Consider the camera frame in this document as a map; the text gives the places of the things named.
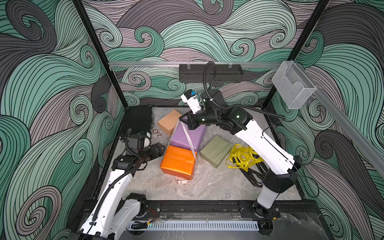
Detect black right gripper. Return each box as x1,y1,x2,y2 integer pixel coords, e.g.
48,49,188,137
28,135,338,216
179,108,222,130

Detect purple gift box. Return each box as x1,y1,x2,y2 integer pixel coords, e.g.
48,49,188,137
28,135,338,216
170,122,207,152

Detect peach gift box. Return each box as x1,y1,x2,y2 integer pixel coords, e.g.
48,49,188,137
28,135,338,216
158,110,182,136

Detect orange gift box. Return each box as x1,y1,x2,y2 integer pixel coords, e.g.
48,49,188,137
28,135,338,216
160,145,197,180

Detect olive green gift box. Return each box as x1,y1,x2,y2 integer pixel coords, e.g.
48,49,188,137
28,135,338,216
200,136,233,168

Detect black ribbon gold lettering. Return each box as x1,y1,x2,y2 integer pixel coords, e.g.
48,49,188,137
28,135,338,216
240,162,268,188

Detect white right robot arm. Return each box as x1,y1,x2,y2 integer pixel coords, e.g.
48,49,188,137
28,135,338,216
179,107,303,218

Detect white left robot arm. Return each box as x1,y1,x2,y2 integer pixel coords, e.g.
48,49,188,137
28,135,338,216
71,143,166,240

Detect black case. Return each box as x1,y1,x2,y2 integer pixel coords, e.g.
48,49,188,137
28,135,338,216
119,105,154,142

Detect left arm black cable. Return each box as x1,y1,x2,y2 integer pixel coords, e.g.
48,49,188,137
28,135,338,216
88,128,148,229

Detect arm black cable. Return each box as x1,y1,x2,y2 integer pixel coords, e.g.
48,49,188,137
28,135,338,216
202,61,286,121
88,128,148,229

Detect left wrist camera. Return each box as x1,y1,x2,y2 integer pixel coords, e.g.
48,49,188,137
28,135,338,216
127,134,152,151

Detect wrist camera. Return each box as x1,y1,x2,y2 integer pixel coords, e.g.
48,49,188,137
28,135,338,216
127,134,152,151
181,90,202,114

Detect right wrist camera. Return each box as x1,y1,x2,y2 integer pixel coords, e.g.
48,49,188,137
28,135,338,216
181,90,202,114

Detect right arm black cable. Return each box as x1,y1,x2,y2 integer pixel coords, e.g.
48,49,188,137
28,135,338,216
202,61,286,121

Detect black perforated wall tray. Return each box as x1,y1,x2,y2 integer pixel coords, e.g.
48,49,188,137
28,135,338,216
179,64,244,84

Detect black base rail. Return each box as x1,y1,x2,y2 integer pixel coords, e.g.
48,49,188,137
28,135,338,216
133,200,320,221

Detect white slotted cable duct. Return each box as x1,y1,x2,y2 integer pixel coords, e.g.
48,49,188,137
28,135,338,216
128,221,259,232

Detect black frame post right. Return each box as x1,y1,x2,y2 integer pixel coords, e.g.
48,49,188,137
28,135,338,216
262,1,329,110

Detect black frame post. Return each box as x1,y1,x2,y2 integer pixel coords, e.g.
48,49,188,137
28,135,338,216
72,0,128,109
262,1,329,110

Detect aluminium rail back wall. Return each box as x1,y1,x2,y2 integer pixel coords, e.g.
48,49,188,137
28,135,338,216
108,61,281,70

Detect aluminium rail wall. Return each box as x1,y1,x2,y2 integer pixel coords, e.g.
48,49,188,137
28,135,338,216
108,61,281,70
296,64,384,175

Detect clear acrylic wall holder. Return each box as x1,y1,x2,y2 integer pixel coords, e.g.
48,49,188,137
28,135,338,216
272,61,317,110

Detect black frame post left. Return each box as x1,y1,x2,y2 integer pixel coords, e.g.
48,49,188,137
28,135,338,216
72,0,128,109

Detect aluminium rail right wall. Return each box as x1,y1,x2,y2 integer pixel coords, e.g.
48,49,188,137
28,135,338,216
296,64,384,175

